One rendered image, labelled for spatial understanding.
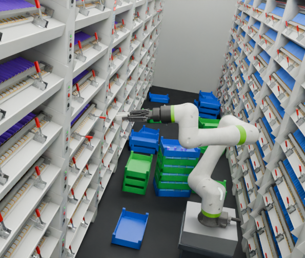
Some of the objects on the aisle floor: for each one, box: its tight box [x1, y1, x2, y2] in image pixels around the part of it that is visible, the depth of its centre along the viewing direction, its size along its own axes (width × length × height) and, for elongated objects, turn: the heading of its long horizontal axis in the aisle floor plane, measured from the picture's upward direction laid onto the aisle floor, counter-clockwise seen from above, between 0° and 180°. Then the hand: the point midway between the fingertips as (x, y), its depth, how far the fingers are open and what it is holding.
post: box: [31, 0, 76, 258], centre depth 147 cm, size 20×9×175 cm, turn 66°
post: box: [112, 0, 136, 173], centre depth 274 cm, size 20×9×175 cm, turn 66°
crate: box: [111, 207, 149, 250], centre depth 237 cm, size 30×20×8 cm
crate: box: [153, 176, 191, 197], centre depth 292 cm, size 30×20×8 cm
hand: (122, 116), depth 175 cm, fingers open, 3 cm apart
